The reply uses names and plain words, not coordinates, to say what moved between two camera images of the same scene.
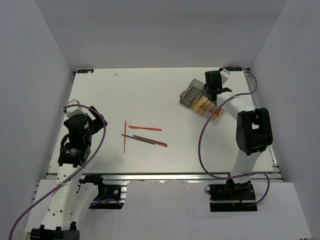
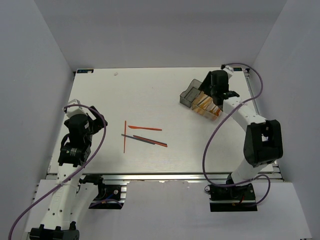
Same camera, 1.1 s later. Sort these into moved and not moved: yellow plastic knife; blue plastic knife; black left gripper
Moved: blue plastic knife
Not moved: black left gripper; yellow plastic knife
